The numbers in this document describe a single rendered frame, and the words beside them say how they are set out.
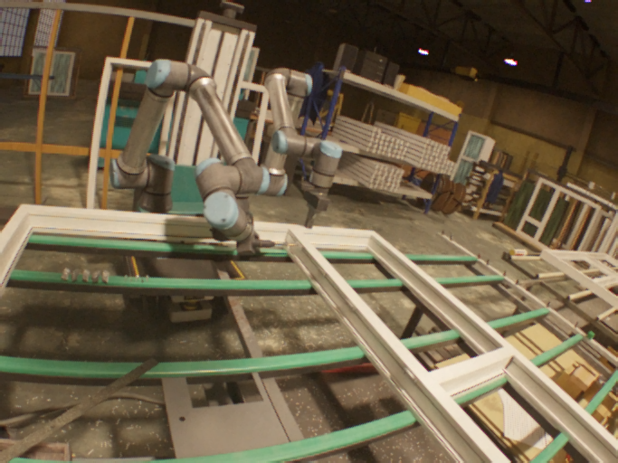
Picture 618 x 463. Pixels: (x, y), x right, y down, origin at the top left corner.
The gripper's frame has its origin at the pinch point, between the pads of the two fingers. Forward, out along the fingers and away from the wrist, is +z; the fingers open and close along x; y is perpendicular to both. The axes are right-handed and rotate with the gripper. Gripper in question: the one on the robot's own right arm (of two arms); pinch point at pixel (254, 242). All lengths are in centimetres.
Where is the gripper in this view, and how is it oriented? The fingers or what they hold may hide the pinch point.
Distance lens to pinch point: 123.2
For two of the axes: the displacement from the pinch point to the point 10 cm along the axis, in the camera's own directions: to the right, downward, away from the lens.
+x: -1.1, -9.4, 3.1
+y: 9.8, -1.4, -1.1
